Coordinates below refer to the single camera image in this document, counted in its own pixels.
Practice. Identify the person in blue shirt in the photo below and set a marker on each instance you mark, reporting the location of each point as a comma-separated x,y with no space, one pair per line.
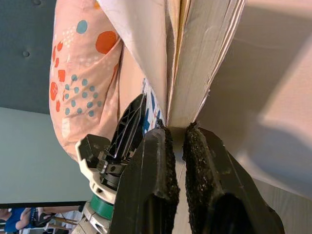
14,219

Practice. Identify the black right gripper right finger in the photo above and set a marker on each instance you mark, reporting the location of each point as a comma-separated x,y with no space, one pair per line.
219,195

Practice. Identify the pink patterned pillow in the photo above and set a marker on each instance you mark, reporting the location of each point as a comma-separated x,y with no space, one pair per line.
85,73

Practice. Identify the dark teal padded headboard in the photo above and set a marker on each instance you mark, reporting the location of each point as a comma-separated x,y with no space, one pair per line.
24,73

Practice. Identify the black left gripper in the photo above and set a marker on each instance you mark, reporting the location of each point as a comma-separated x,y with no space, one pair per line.
113,169

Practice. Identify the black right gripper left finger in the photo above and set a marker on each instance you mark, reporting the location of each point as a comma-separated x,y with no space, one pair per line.
146,190

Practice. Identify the black wall edge trim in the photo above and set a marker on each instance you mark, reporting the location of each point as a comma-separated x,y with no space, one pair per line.
36,205

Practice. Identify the mattress with beige sheet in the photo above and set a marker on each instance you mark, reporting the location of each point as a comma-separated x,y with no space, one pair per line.
268,97

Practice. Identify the white book with blue letters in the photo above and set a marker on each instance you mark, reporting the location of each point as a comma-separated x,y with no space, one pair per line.
195,73

